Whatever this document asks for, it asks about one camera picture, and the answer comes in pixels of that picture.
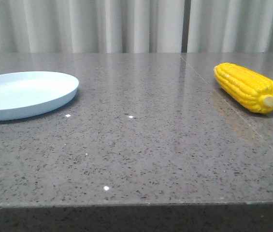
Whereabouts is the yellow corn cob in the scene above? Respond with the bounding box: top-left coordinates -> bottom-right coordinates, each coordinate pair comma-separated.
214,63 -> 273,114

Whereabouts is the light blue round plate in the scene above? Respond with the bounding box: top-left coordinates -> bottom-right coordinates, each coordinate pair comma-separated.
0,71 -> 79,121

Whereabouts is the white pleated curtain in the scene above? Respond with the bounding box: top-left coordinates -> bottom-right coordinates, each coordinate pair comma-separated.
0,0 -> 273,53

